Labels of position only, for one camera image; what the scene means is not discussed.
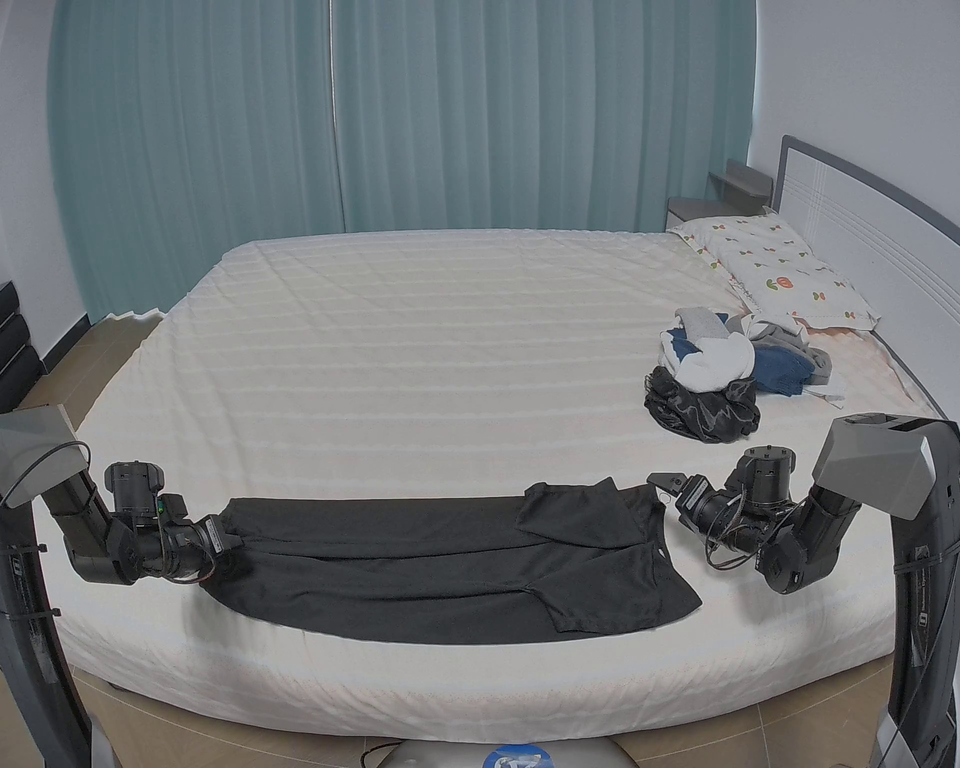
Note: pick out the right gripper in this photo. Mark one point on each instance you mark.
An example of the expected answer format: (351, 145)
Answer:
(705, 506)

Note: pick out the blue-green curtain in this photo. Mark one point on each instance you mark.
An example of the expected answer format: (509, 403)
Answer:
(540, 112)
(195, 150)

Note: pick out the pile of clothes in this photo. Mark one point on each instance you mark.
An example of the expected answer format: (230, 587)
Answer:
(712, 360)

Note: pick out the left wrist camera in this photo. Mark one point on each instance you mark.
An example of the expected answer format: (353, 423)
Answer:
(171, 508)

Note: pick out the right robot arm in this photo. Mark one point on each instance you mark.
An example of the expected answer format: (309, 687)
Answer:
(877, 465)

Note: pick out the bed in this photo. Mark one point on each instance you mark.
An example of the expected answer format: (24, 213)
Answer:
(420, 322)

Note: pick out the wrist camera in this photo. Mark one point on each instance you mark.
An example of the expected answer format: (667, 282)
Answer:
(171, 508)
(737, 484)

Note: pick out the black T-shirt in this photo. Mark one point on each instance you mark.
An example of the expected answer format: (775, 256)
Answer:
(450, 555)

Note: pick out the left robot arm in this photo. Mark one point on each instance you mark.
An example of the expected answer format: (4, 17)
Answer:
(82, 525)

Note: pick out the white printed pillow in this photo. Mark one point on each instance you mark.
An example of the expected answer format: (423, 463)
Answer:
(780, 266)

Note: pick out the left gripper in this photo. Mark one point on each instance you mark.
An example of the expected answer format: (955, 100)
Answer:
(217, 536)

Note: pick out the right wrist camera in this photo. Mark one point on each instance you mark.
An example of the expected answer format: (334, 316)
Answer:
(737, 484)

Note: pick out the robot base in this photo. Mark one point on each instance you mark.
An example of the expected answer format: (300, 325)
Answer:
(510, 754)

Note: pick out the grey bedside table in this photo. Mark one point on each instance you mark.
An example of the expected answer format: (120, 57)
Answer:
(742, 184)

